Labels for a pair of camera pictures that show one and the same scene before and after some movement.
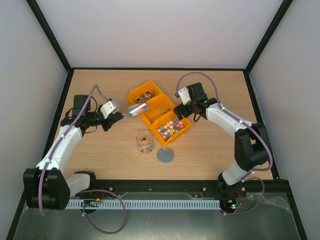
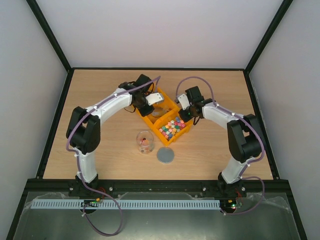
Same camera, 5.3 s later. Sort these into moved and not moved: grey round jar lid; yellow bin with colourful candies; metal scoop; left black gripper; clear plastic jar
Moved: metal scoop; left black gripper
Not moved: clear plastic jar; grey round jar lid; yellow bin with colourful candies
